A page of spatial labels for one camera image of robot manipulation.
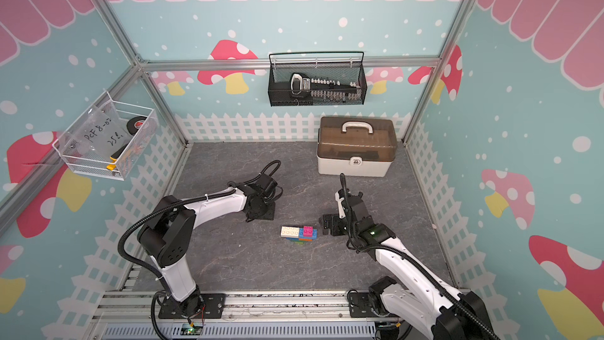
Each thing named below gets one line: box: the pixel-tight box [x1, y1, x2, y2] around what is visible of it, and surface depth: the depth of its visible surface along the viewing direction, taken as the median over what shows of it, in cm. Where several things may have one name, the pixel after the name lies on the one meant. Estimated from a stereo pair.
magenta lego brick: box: [303, 225, 314, 238], surface depth 83 cm
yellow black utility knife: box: [106, 141, 130, 171], surface depth 65 cm
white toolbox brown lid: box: [316, 116, 398, 178], surface depth 99 cm
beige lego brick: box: [280, 225, 300, 239], surface depth 85 cm
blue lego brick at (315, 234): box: [298, 227, 319, 241], surface depth 83 cm
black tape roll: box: [126, 115, 148, 136], surface depth 81 cm
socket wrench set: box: [289, 73, 362, 103], surface depth 91 cm
